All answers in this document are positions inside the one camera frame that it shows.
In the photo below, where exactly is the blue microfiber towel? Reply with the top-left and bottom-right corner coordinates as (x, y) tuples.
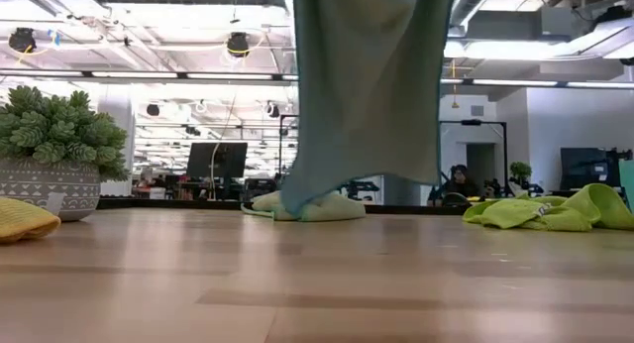
(279, 0), (458, 219)

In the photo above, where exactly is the pale green microfiber towel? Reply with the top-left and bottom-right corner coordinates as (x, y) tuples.
(241, 189), (368, 223)

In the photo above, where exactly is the lime green microfiber towel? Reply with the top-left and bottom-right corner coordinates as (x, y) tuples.
(462, 182), (634, 233)

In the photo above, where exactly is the yellow microfiber towel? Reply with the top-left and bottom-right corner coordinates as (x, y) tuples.
(0, 196), (62, 245)

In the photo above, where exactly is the black background monitor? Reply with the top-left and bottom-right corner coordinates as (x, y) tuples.
(186, 142), (249, 180)

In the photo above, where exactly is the person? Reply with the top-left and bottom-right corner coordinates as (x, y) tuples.
(442, 164), (480, 199)

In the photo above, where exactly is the small background plant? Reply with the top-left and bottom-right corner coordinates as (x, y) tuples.
(508, 161), (533, 185)

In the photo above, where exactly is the linear ceiling light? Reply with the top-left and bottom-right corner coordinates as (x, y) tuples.
(0, 68), (634, 89)

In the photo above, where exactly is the succulent plant in patterned pot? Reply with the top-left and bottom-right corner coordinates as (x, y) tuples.
(0, 84), (132, 223)

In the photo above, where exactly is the dark background monitor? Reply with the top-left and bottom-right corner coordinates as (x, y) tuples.
(559, 147), (623, 191)

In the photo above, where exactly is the black gantry frame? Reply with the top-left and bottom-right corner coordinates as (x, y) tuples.
(278, 113), (299, 178)
(438, 118), (509, 198)

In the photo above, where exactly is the black ceiling cable reel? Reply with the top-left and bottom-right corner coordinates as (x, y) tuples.
(8, 27), (38, 54)
(226, 31), (251, 58)

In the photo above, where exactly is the black metal table frame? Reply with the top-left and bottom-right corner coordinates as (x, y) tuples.
(96, 196), (470, 216)

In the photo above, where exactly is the silver ventilation duct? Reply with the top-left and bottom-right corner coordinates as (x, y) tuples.
(448, 0), (499, 30)

